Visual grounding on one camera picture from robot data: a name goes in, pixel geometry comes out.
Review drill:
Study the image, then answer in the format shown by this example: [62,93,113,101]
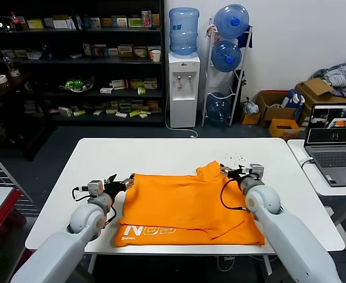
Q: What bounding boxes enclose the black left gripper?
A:
[100,173,136,198]

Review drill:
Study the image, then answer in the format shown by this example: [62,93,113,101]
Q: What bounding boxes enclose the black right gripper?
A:
[219,164,252,182]

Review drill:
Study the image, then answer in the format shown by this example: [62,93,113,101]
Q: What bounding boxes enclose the orange t-shirt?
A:
[114,160,265,248]

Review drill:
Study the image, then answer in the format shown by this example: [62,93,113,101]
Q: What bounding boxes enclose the grey clothes pile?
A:
[311,63,346,97]

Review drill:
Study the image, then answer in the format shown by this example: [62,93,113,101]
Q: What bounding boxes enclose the scattered dark crumbs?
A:
[221,152,247,164]

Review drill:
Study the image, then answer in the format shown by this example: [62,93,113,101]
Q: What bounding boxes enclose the large white work table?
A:
[25,137,346,278]

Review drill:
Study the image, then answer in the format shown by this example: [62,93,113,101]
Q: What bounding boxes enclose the small orange cardboard box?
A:
[240,111,261,126]

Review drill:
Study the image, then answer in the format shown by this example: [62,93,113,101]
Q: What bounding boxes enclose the yellow cardboard box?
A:
[268,118,301,140]

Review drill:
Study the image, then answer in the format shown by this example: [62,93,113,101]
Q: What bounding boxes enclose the white plastic bag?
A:
[242,98,259,115]

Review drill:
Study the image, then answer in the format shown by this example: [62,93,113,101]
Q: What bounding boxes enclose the open brown cardboard box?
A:
[256,90,299,129]

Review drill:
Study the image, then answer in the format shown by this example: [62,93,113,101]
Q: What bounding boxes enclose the white water dispenser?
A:
[168,52,201,129]

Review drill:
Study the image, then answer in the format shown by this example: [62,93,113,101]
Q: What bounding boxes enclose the small white side table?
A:
[286,139,346,251]

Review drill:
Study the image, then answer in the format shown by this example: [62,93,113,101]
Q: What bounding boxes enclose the black tripod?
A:
[233,68,246,117]

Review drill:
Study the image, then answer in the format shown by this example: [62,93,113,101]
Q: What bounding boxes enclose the blue and white bag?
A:
[280,88,305,117]

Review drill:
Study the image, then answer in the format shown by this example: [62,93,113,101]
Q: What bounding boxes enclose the black shelving unit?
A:
[0,0,166,128]

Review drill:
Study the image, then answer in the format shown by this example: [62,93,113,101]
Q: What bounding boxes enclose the grey laptop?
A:
[304,103,346,187]

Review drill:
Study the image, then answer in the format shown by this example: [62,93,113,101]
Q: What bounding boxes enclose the bowl of green fruit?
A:
[59,75,95,94]

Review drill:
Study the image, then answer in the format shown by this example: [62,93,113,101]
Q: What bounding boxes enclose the large flapped cardboard box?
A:
[295,77,346,127]

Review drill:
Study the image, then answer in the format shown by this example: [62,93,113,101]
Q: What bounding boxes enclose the white metal jug rack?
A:
[201,18,253,127]

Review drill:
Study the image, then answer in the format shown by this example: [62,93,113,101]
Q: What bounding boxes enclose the olive yellow medicine box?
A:
[118,45,134,58]

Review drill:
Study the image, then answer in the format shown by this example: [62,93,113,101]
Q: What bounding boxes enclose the dark blue cloth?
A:
[236,25,253,49]

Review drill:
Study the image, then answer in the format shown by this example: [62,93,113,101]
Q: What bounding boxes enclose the dark brown desk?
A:
[0,71,58,162]

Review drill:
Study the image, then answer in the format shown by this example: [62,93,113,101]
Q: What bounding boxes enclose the pink hanging rag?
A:
[205,24,220,40]

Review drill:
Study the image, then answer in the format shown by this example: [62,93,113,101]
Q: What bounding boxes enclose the blue water jug with label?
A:
[169,7,200,57]

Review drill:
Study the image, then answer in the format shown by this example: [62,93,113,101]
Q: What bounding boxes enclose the tall pink box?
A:
[141,9,152,28]

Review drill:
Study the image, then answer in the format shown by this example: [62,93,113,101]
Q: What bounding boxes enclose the wide white medicine box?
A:
[54,18,76,29]

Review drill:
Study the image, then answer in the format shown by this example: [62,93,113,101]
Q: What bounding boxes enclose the cola bottle red cap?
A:
[11,11,25,32]

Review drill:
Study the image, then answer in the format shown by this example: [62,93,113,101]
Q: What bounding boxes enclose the shiny dark glass bowl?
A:
[0,17,14,31]

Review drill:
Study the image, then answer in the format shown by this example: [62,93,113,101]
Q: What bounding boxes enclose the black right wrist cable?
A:
[220,178,250,212]

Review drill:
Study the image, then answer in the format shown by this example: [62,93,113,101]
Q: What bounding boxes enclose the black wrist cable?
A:
[71,185,117,225]
[220,178,250,212]

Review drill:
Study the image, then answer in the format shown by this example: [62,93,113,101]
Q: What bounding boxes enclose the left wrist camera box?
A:
[85,180,106,197]

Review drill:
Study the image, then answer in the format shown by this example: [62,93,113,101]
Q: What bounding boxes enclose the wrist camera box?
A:
[85,180,106,197]
[248,163,265,180]

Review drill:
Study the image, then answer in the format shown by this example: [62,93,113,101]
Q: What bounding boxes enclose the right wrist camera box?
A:
[248,163,265,180]

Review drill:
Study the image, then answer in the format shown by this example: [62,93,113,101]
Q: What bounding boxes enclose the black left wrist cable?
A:
[71,185,117,225]

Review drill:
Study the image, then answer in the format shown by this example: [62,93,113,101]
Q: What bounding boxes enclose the white dispenser power cable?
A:
[164,94,199,139]

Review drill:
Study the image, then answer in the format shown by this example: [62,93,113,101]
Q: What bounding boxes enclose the white wire grid panel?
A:
[0,140,41,215]

